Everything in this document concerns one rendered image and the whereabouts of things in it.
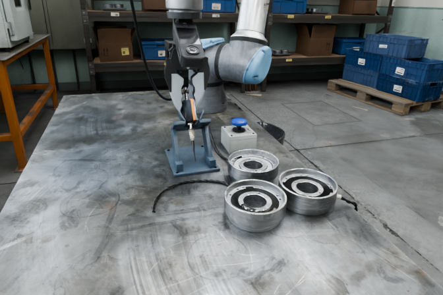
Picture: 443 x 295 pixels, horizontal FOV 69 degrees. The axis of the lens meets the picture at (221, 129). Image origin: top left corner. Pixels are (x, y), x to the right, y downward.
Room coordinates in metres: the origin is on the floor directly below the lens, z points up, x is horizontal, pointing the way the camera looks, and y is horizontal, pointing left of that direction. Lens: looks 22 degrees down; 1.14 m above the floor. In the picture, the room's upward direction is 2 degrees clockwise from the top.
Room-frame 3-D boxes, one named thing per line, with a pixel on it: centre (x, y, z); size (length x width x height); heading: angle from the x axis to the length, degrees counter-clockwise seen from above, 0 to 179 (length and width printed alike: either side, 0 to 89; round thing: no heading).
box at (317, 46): (4.74, -1.29, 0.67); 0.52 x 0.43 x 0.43; 107
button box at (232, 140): (0.75, -0.04, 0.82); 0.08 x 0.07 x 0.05; 17
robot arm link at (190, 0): (0.70, 0.09, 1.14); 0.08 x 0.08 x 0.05
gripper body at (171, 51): (0.71, 0.09, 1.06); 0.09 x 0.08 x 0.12; 19
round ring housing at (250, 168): (0.59, -0.07, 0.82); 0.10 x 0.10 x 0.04
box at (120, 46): (3.92, 1.29, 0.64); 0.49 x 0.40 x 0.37; 112
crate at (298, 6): (4.59, -0.77, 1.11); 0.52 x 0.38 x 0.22; 107
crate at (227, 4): (4.30, 0.16, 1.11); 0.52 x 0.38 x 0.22; 107
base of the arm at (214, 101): (1.06, 0.06, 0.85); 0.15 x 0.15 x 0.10
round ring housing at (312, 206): (0.51, -0.16, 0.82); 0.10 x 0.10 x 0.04
